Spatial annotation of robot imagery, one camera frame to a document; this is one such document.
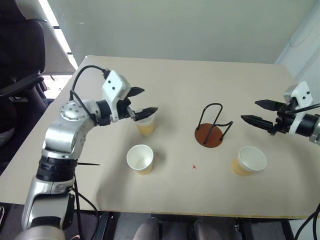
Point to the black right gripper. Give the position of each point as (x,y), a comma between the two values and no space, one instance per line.
(283,122)

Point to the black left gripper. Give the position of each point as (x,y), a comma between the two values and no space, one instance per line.
(125,108)

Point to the tan paper cup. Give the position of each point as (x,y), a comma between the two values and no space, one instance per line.
(146,128)
(251,160)
(140,160)

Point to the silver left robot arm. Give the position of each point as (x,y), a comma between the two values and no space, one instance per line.
(62,135)

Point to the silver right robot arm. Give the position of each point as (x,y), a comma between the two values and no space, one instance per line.
(309,125)

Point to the beige table cover sheet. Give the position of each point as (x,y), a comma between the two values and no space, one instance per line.
(190,75)

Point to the dark grey rounded shape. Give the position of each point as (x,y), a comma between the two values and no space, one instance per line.
(147,231)
(203,231)

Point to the black office chair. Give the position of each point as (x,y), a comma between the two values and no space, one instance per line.
(20,50)

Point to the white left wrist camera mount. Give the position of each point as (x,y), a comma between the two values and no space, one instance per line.
(113,83)

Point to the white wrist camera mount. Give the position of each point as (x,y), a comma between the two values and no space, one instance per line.
(113,83)
(303,96)

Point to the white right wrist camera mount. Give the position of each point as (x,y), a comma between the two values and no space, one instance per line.
(303,96)

